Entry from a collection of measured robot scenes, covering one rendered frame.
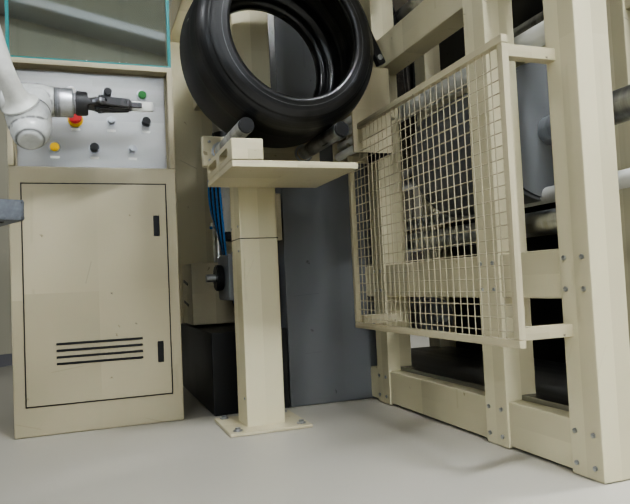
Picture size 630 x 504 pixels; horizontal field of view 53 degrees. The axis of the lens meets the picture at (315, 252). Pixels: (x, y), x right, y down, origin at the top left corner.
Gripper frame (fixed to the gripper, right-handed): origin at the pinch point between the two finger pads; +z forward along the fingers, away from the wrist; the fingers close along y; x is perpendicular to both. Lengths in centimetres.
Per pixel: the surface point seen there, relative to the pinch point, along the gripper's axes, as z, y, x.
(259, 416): 33, -6, 102
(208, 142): 19.4, -9.4, 13.2
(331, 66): 61, -15, -12
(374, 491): 40, -79, 106
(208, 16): 14.1, -43.5, -13.0
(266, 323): 37, -6, 72
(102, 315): -14, 21, 67
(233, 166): 19, -43, 27
